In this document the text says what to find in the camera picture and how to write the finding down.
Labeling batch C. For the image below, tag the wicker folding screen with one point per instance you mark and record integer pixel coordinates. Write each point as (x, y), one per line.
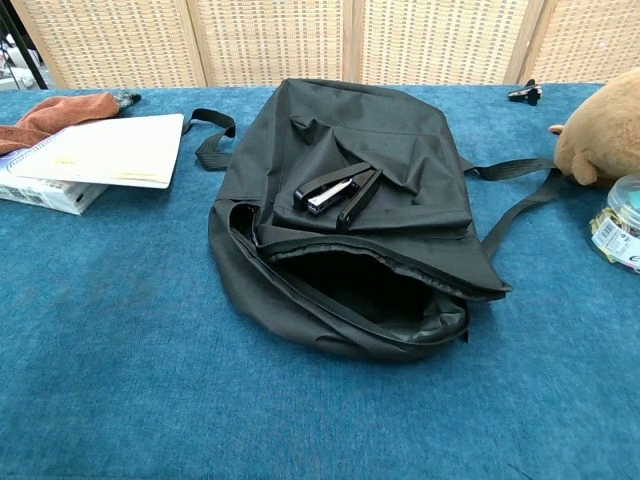
(275, 40)

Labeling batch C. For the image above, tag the white cardboard box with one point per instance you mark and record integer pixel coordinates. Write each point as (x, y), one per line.
(45, 198)

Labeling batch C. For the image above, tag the rust brown towel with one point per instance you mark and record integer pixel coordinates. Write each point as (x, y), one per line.
(65, 112)

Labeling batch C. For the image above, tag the black stapler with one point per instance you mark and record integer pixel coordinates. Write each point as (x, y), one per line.
(325, 192)

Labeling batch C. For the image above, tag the white spiral notebook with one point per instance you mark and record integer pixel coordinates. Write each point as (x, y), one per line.
(110, 150)

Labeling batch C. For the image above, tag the clear jar of clips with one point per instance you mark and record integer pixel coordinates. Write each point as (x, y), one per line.
(622, 225)

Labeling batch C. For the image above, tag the grey knit glove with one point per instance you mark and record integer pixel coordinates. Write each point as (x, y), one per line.
(127, 99)

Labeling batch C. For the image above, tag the blue table cover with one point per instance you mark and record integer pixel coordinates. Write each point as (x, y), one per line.
(125, 325)

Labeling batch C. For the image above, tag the black tripod stand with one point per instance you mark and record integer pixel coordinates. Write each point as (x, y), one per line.
(30, 50)

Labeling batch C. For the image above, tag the brown plush toy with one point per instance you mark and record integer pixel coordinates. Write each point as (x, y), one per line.
(610, 130)

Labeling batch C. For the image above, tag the black fabric backpack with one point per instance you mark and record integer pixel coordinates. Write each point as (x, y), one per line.
(375, 130)

